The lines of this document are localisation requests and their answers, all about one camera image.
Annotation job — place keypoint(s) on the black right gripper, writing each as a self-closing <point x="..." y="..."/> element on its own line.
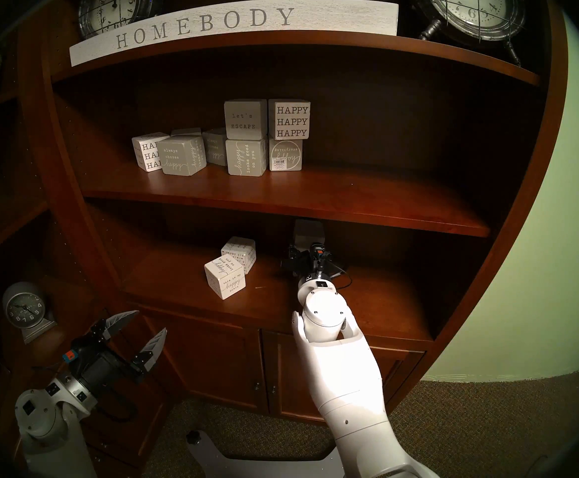
<point x="309" y="263"/>

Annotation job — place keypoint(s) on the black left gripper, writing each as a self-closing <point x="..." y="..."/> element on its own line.
<point x="98" y="367"/>

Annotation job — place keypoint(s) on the grey life's a beach cube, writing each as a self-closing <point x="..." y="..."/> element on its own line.
<point x="309" y="230"/>

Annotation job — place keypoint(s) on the white find joy cube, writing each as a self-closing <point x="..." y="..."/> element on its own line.
<point x="225" y="280"/>

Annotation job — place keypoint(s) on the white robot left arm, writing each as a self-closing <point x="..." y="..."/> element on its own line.
<point x="45" y="427"/>

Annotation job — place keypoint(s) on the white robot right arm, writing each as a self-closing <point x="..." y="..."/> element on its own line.
<point x="339" y="372"/>

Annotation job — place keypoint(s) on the white happy place patterned cube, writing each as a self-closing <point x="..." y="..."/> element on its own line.
<point x="239" y="248"/>

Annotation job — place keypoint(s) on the cherry wood bookcase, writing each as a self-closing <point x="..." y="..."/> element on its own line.
<point x="294" y="195"/>

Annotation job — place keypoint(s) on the wooden cabinet door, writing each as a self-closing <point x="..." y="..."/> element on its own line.
<point x="282" y="372"/>
<point x="205" y="355"/>

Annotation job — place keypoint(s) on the white cube with barcode sticker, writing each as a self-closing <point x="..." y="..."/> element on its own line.
<point x="284" y="153"/>

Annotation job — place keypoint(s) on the grey happy looks good cube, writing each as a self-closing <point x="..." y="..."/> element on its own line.
<point x="244" y="157"/>

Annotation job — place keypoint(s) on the black base knob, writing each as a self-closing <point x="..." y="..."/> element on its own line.
<point x="193" y="436"/>

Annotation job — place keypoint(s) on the small grey alarm clock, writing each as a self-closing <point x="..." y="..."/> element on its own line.
<point x="23" y="305"/>

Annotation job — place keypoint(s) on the grey always choose happy cube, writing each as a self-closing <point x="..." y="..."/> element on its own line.
<point x="177" y="156"/>
<point x="215" y="146"/>

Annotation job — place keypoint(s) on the white framed happy happy cube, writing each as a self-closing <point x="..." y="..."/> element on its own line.
<point x="289" y="121"/>

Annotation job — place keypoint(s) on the grey let's escape cube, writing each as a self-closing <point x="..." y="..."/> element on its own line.
<point x="244" y="119"/>

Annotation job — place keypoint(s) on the plain grey cube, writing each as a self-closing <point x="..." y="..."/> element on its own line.
<point x="186" y="132"/>

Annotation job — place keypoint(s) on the cherry wood side shelf unit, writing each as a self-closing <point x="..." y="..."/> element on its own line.
<point x="5" y="223"/>

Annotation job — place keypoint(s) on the white homebody wooden sign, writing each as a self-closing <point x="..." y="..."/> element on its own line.
<point x="95" y="51"/>

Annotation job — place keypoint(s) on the caged metal clock with feet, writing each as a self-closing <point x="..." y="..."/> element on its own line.
<point x="468" y="9"/>

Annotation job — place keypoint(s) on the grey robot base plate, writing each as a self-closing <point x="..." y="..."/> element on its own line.
<point x="249" y="469"/>

